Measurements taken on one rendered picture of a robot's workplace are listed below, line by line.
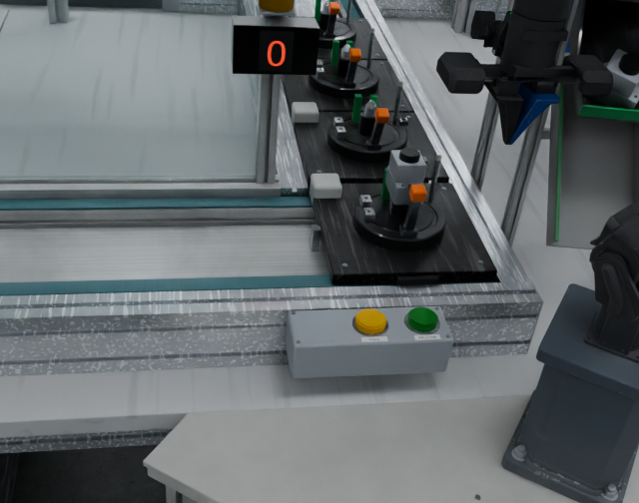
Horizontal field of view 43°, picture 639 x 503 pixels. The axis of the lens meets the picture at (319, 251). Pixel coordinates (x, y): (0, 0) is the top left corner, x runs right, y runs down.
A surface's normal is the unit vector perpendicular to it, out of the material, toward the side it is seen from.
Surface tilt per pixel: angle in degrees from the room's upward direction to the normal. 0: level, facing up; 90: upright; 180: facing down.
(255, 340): 90
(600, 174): 45
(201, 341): 90
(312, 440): 0
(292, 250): 0
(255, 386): 0
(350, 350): 90
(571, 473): 90
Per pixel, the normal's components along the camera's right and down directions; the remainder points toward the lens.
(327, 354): 0.14, 0.59
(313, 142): 0.08, -0.81
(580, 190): 0.04, -0.15
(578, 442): -0.47, 0.49
